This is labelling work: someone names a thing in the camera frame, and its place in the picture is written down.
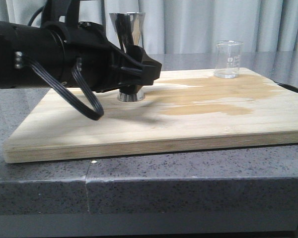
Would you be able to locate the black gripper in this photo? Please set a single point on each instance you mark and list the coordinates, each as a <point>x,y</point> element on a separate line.
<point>103,66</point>

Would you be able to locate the steel double jigger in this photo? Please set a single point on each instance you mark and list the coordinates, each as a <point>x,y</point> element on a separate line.
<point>128,27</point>

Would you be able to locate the small glass beaker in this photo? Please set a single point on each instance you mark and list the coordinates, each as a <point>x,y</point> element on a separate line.
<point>228,58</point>

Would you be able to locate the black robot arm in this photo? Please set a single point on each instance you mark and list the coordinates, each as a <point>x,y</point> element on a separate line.
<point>18,42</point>

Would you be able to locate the grey curtain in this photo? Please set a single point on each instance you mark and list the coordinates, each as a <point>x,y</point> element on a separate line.
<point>194,26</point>

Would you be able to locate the wooden cutting board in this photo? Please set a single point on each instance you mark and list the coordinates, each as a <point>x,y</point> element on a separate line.
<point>184,110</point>

